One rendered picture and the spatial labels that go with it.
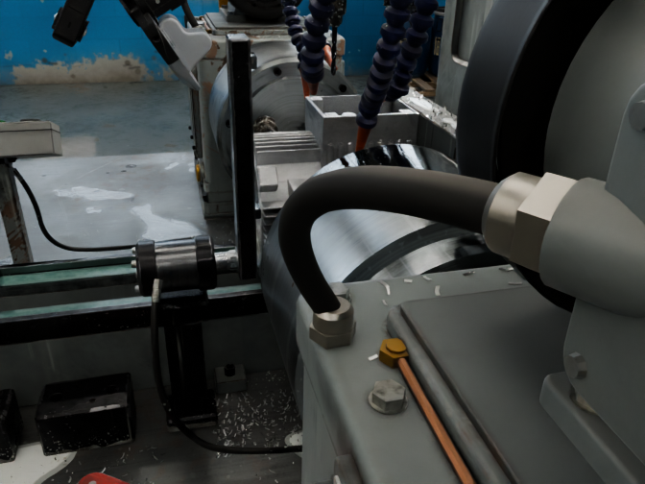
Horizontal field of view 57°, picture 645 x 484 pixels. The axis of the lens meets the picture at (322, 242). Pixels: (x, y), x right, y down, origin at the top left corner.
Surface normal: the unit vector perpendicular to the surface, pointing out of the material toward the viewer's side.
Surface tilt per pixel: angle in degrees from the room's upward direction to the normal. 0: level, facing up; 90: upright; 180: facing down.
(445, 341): 0
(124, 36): 90
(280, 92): 90
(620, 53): 67
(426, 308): 0
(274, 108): 90
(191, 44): 93
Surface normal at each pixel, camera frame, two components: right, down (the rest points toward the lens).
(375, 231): -0.43, -0.74
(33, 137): 0.24, 0.10
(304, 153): 0.24, 0.43
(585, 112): -0.95, -0.06
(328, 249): -0.69, -0.54
